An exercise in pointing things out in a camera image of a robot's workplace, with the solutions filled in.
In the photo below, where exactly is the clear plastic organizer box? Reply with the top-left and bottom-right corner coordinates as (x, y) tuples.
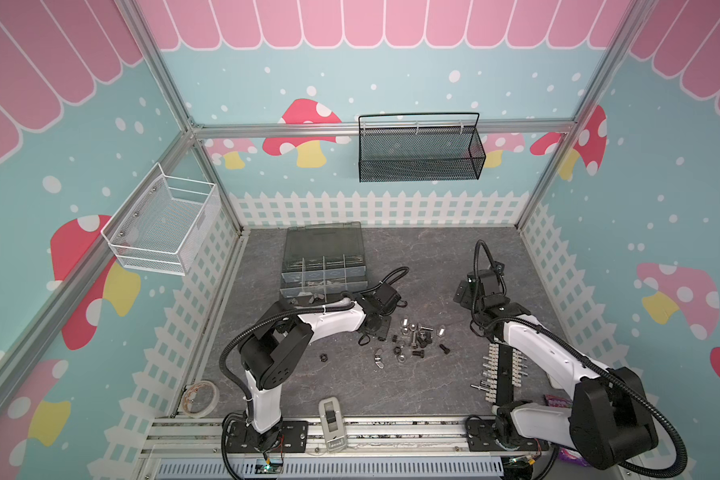
(279, 222), (368, 306)

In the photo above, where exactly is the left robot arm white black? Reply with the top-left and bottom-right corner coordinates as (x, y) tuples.
(218, 282), (407, 434)

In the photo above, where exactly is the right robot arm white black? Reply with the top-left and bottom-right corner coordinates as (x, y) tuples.
(456, 266), (689, 479)

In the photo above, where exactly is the black screws cluster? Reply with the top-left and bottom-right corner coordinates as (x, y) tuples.
(410, 329), (433, 358)

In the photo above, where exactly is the black rack with screws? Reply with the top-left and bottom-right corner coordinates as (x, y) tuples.
(470, 343), (527, 407)

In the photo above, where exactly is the grey handheld remote device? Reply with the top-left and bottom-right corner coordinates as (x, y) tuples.
(318, 397), (348, 453)

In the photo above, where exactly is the green circuit board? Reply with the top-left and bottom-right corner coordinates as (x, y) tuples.
(255, 459), (282, 475)

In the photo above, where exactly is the roll of clear tape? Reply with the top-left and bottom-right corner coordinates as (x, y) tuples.
(178, 380), (220, 418)

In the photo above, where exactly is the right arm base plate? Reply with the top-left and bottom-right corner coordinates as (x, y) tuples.
(464, 415), (550, 455)

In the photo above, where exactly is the black wire mesh basket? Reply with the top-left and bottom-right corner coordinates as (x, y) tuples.
(357, 112), (487, 183)

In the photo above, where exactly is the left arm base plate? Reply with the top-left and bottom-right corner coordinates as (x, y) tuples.
(222, 419), (309, 454)

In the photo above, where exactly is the white slotted cable duct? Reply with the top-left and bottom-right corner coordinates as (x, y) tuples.
(152, 457), (505, 480)

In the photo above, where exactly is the white wire mesh basket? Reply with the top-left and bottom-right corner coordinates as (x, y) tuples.
(101, 164), (221, 276)

